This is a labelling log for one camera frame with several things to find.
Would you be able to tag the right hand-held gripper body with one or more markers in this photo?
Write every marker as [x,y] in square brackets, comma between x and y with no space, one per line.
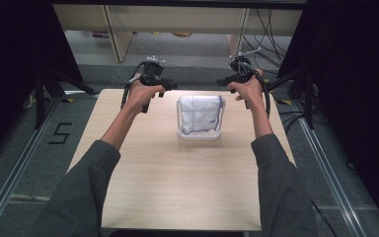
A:
[242,67]

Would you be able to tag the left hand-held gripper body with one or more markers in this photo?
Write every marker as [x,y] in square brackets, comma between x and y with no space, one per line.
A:
[153,73]

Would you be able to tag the white cloth with purple edge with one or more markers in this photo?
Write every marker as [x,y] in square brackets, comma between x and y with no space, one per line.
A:
[200,113]

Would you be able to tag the white cloth rack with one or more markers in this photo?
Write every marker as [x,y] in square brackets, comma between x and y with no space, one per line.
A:
[199,135]

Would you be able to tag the person's left hand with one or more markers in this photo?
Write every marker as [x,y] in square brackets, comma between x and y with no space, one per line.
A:
[143,94]

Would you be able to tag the person's right hand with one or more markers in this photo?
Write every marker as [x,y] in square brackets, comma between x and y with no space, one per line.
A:
[251,92]

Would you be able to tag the yellow object under desk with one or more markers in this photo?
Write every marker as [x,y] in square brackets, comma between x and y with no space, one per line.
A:
[181,34]

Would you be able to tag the yellow black floor tape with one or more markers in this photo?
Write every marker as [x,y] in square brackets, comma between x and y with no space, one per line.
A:
[67,99]
[284,102]

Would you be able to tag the beige wooden desk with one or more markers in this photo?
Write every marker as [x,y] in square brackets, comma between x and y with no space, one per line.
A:
[177,18]
[79,18]
[273,21]

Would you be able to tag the purple object under desk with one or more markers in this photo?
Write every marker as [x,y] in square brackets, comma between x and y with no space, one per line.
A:
[99,34]

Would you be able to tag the black metal stand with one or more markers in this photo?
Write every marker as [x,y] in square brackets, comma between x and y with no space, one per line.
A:
[308,98]
[40,98]

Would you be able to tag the black curtain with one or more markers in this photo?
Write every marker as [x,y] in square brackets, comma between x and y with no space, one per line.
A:
[13,65]
[358,82]

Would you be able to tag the aluminium floor rail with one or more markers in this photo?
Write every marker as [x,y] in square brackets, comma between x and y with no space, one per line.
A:
[16,171]
[329,174]

